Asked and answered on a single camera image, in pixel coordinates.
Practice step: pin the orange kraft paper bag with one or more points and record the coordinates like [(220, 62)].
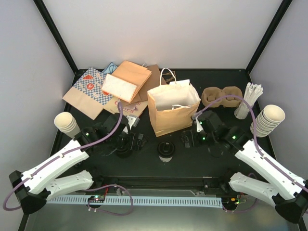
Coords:
[(171, 106)]

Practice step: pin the left black frame post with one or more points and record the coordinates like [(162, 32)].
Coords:
[(56, 34)]

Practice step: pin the folded orange paper bag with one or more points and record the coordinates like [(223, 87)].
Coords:
[(126, 81)]

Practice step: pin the right stack of paper cups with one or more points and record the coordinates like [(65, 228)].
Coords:
[(268, 119)]

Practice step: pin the cup of white straws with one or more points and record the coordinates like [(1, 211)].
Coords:
[(252, 93)]

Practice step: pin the cream cakes printed paper bag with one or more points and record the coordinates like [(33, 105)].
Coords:
[(135, 109)]

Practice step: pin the dark brown paper bag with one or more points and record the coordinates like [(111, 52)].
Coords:
[(152, 82)]

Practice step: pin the blue checkered paper bag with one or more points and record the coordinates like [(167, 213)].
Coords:
[(86, 94)]

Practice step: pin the stack of paper cups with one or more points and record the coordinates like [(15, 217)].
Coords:
[(67, 124), (268, 119)]

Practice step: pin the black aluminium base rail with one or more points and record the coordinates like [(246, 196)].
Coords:
[(208, 185)]

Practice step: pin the light blue paper bag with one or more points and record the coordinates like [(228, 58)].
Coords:
[(110, 69)]

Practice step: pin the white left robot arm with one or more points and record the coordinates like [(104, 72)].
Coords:
[(35, 187)]

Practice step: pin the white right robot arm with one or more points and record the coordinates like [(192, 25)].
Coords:
[(283, 190)]

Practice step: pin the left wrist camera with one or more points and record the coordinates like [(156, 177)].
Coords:
[(129, 122)]

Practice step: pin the cardboard cup carrier stack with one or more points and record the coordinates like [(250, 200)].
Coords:
[(212, 93)]

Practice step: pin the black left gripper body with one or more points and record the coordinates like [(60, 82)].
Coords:
[(129, 143)]

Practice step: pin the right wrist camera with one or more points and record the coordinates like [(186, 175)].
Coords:
[(199, 127)]

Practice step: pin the right black frame post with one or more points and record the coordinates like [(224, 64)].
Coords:
[(282, 9)]

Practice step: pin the black frame post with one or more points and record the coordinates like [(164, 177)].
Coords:
[(282, 9), (56, 34)]

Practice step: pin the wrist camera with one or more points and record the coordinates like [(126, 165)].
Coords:
[(199, 127), (129, 122)]

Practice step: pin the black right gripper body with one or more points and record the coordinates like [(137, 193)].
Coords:
[(210, 138)]

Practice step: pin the black cup lid stack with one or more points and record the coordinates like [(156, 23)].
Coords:
[(124, 151)]

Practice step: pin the white slotted cable duct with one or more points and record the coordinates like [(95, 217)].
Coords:
[(138, 201)]

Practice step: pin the left stack of paper cups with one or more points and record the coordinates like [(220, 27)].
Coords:
[(67, 124)]

